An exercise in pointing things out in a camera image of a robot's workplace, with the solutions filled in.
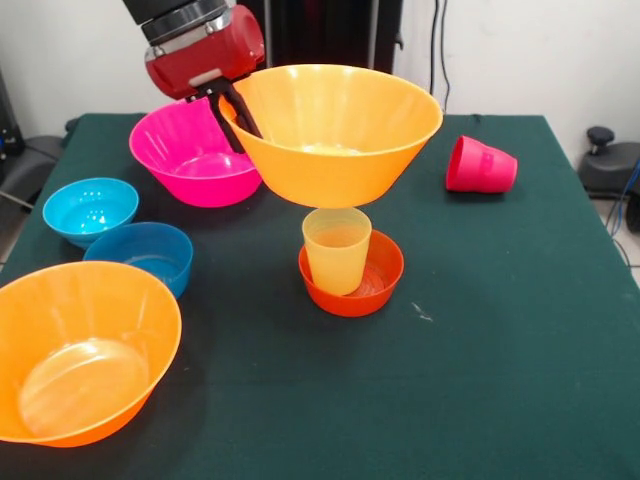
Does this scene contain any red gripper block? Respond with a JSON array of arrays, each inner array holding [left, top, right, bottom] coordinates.
[[144, 4, 266, 155]]

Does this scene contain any large orange bowl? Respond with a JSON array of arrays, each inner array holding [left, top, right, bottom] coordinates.
[[0, 260, 183, 449], [218, 64, 445, 210]]

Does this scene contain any yellow cup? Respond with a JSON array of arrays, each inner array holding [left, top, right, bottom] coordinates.
[[301, 206, 374, 296]]

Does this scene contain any small red bowl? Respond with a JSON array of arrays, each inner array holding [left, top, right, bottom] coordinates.
[[298, 229, 406, 318]]

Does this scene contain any large pink bowl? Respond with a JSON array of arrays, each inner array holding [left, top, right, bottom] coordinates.
[[128, 96, 264, 209]]

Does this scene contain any dark blue bowl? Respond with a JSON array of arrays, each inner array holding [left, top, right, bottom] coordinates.
[[83, 222, 196, 301]]

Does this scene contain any light blue bowl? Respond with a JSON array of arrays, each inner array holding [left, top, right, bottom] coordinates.
[[42, 177, 141, 250]]

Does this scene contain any black stand base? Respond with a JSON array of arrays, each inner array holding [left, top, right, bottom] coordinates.
[[0, 134, 65, 207], [577, 125, 640, 201]]

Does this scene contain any black equipment rack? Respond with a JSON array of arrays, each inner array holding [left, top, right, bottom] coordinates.
[[0, 69, 25, 161]]

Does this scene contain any red cup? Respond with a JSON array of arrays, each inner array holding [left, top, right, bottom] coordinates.
[[445, 135, 519, 195]]

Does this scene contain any dark green tablecloth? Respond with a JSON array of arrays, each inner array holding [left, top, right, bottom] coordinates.
[[0, 112, 640, 480]]

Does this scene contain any black hanging cable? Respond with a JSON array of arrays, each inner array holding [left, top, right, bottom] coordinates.
[[428, 0, 451, 114]]

